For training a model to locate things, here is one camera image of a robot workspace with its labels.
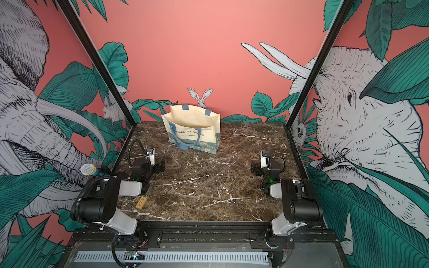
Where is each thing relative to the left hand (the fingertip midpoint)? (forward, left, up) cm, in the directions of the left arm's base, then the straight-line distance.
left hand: (155, 155), depth 95 cm
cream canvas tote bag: (+8, -23, +13) cm, 28 cm away
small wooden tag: (-25, +4, -6) cm, 26 cm away
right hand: (-3, -60, 0) cm, 61 cm away
